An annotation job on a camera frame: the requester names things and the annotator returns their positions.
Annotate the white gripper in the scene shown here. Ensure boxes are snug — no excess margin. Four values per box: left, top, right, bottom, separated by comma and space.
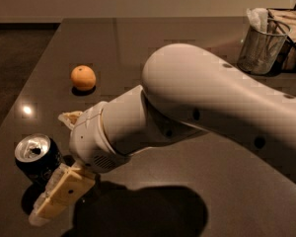
29, 102, 130, 226

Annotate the dark blue pepsi can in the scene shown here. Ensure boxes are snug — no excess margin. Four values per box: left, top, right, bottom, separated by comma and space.
15, 133, 63, 188

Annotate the metal mesh cup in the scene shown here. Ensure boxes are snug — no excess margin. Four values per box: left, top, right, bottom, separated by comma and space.
237, 19, 291, 75

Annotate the white crumpled napkin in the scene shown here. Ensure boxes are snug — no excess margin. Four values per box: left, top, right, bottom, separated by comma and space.
247, 8, 268, 33

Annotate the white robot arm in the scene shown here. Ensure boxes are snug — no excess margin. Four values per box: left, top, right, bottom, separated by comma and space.
29, 43, 296, 226

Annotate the orange fruit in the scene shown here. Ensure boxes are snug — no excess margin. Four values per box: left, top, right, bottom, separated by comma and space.
70, 65, 97, 91

